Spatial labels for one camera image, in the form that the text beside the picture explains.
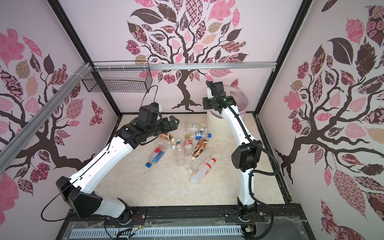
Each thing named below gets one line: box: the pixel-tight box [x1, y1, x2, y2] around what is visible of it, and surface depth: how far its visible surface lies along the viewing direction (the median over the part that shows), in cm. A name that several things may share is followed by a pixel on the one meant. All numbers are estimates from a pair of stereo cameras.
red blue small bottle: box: [146, 146, 165, 168], surface depth 94 cm
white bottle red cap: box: [190, 158, 217, 185], surface depth 87 cm
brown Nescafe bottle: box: [191, 138, 208, 161], surface depth 97 cm
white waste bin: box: [207, 109, 234, 141], surface depth 97 cm
